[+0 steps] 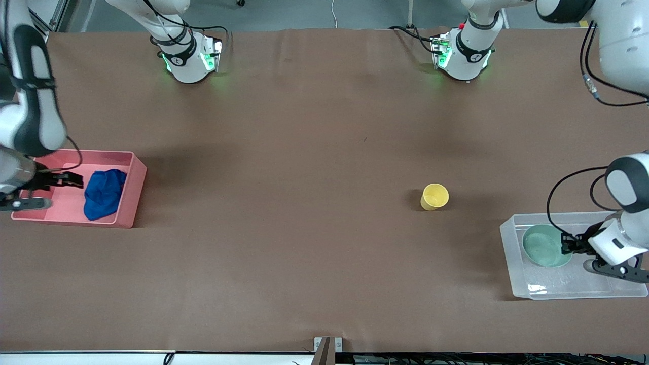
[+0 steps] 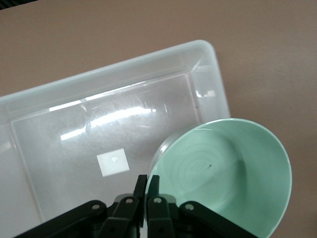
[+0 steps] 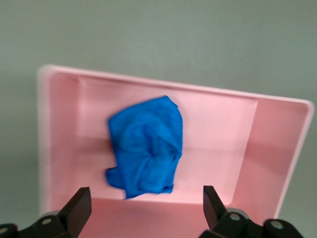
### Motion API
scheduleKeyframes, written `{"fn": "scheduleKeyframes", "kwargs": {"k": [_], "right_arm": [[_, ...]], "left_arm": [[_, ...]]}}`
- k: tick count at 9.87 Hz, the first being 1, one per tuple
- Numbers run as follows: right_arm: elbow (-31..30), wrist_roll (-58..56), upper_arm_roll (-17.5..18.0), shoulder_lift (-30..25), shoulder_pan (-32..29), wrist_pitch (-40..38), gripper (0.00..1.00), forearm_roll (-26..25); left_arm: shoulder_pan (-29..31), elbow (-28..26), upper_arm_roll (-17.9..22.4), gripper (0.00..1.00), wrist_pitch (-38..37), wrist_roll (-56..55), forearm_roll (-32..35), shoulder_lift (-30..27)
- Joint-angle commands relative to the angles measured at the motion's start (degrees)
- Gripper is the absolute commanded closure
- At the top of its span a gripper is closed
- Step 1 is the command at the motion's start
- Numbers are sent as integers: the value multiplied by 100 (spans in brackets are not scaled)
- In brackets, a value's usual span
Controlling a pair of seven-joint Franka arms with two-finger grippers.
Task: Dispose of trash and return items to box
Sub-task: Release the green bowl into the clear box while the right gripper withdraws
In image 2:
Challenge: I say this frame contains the brown table cover sheet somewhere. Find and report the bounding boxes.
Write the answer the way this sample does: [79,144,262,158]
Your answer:
[0,0,317,238]

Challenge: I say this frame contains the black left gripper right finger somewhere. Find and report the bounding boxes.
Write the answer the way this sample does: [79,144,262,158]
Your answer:
[147,175,259,238]

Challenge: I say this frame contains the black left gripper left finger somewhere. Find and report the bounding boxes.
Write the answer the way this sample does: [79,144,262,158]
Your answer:
[17,174,149,238]

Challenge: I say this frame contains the white square sticker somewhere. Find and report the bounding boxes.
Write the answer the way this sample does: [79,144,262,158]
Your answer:
[96,148,131,178]

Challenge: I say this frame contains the mint green bowl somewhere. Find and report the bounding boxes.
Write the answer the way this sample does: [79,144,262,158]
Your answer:
[147,118,293,238]

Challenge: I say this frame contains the clear plastic storage box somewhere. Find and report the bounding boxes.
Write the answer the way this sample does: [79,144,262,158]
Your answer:
[0,39,231,238]

